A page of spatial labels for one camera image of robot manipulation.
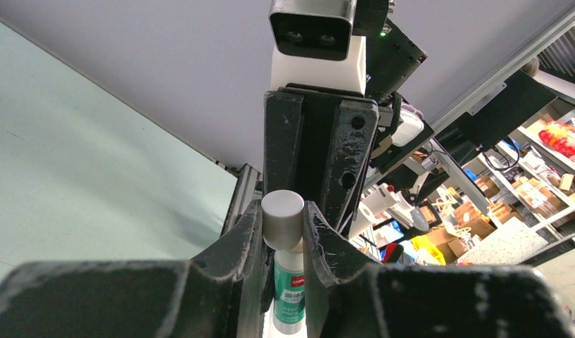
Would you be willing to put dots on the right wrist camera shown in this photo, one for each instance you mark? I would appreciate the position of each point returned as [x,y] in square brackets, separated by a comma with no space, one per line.
[315,46]

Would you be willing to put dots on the white green glue stick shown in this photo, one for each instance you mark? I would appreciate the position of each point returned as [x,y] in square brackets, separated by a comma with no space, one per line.
[289,292]

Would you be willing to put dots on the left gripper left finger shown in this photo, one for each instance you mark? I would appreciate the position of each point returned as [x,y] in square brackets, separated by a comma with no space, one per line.
[217,293]

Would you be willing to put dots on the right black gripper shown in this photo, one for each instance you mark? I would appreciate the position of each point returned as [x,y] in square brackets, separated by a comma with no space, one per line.
[392,57]

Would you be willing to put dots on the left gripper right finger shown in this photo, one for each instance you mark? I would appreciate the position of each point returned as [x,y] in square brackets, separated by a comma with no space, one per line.
[349,294]

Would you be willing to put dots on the white glue stick cap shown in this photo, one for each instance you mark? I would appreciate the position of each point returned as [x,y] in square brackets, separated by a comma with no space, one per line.
[282,219]

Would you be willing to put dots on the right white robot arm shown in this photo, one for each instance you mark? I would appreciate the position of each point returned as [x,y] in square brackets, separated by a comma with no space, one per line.
[333,110]

